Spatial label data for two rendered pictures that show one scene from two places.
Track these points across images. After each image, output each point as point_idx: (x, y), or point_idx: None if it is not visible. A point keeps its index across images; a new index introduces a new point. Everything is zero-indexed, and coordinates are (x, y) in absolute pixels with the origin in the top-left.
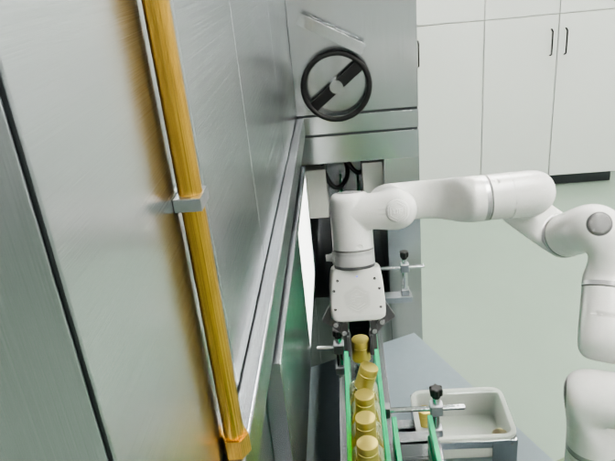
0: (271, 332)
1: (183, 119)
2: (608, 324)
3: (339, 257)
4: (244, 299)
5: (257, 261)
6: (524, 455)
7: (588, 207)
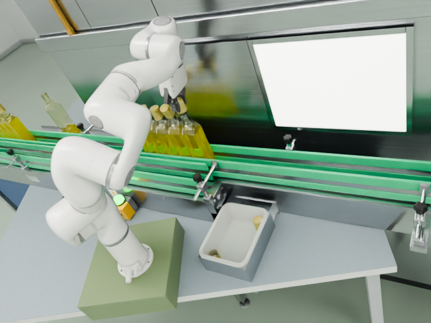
0: (123, 36)
1: None
2: None
3: None
4: (106, 11)
5: (138, 11)
6: (210, 279)
7: (66, 137)
